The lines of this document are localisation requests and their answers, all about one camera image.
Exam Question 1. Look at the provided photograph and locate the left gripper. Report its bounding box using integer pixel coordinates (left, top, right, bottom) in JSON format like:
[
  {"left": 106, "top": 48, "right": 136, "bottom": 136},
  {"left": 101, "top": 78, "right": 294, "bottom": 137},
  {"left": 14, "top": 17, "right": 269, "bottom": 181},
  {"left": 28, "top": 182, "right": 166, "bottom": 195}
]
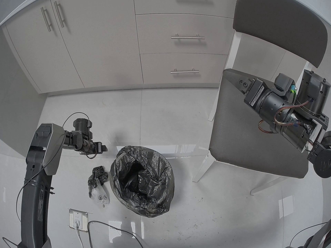
[{"left": 88, "top": 141, "right": 104, "bottom": 156}]

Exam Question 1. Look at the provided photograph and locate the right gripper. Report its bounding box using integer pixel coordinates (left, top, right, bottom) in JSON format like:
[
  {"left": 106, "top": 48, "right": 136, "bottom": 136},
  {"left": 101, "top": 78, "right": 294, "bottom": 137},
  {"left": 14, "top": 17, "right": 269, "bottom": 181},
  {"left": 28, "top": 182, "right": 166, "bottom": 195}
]
[{"left": 244, "top": 78, "right": 318, "bottom": 153}]

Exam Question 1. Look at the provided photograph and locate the black plastic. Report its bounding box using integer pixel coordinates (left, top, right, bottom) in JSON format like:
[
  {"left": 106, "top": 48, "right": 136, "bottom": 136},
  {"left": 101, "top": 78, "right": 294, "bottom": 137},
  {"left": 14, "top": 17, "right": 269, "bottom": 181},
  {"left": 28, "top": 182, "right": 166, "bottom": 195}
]
[{"left": 87, "top": 166, "right": 109, "bottom": 199}]

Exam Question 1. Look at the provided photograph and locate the black plastic bag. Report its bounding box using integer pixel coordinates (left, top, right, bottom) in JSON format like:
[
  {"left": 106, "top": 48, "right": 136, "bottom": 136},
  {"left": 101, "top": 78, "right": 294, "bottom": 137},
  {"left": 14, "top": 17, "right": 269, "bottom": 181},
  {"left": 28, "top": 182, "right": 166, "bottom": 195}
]
[{"left": 110, "top": 145, "right": 175, "bottom": 218}]

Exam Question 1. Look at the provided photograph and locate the grey chair with white legs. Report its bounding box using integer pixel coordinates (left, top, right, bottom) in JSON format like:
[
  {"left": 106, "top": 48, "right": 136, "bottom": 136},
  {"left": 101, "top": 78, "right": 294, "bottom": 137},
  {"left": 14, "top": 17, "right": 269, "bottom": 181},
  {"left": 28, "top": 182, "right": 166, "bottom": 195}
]
[{"left": 192, "top": 0, "right": 328, "bottom": 196}]

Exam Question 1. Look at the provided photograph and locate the beige cabinet with drawers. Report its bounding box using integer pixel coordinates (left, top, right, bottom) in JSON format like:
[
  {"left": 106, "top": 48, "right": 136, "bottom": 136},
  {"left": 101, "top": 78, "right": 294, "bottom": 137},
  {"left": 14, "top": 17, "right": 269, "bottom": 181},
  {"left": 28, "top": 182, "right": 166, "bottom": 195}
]
[{"left": 0, "top": 0, "right": 243, "bottom": 97}]

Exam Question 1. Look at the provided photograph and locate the thin black cable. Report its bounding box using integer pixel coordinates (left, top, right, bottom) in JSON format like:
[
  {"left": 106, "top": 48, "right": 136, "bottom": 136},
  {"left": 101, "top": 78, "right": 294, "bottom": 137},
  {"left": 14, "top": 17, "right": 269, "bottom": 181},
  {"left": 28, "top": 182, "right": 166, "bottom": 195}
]
[
  {"left": 16, "top": 112, "right": 91, "bottom": 223},
  {"left": 289, "top": 222, "right": 329, "bottom": 248}
]

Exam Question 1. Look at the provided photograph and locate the white power cable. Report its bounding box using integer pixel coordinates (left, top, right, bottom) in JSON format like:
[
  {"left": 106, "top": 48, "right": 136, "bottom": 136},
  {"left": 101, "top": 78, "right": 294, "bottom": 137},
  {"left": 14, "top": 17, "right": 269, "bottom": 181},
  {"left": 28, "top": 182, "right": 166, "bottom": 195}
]
[{"left": 73, "top": 219, "right": 84, "bottom": 248}]

